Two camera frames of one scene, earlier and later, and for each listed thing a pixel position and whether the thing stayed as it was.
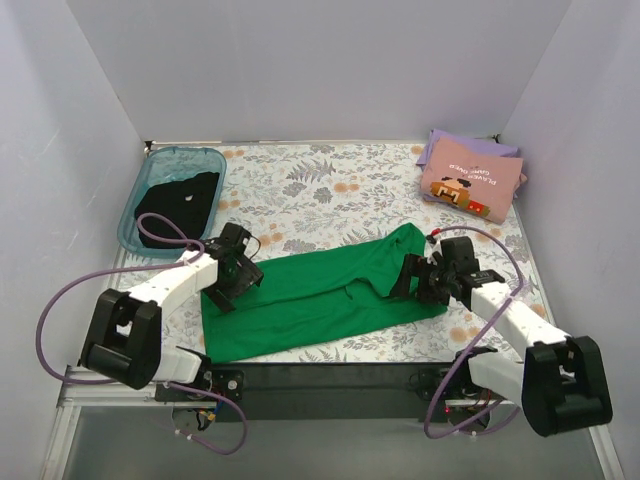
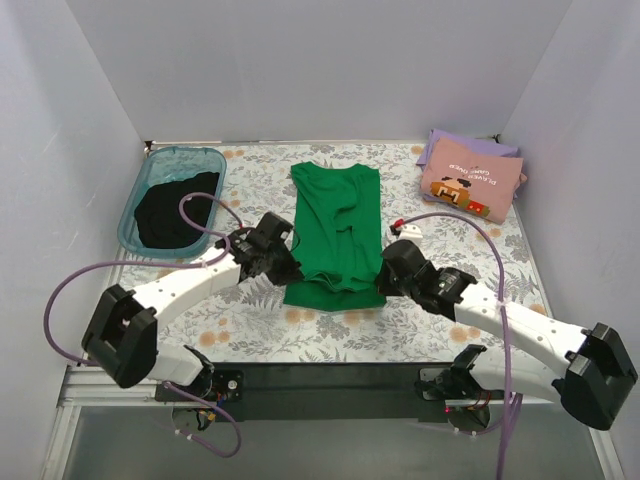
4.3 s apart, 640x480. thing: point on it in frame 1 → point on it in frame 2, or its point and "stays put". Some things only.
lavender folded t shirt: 484,143 stays put
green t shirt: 295,304 → 338,232
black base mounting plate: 309,392 stays put
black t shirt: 185,204 stays put
